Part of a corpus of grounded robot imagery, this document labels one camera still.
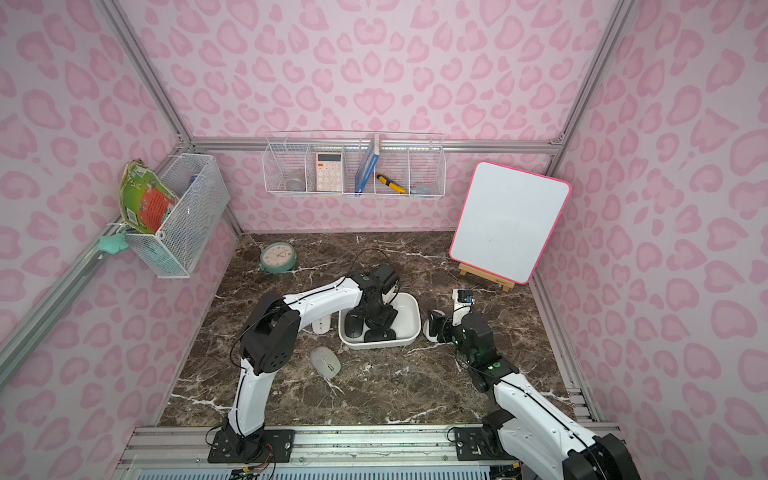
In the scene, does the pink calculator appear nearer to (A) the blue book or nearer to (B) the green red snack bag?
(A) the blue book

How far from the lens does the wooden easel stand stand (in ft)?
3.29

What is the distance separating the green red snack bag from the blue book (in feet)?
1.71

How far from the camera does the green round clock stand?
109 cm

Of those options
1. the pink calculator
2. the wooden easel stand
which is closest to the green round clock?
the pink calculator

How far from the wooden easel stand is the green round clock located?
2.02 feet

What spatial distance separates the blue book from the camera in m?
0.87

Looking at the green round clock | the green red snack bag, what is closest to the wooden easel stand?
the green round clock

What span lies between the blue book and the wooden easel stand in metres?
0.44

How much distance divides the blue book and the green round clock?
361 millimetres

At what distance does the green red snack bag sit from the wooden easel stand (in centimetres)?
89

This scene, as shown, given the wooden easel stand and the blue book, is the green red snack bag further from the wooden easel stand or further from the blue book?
the wooden easel stand

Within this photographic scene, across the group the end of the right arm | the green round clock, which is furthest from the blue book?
the end of the right arm

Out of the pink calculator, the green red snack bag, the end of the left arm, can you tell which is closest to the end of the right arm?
the end of the left arm

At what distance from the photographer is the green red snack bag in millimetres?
682
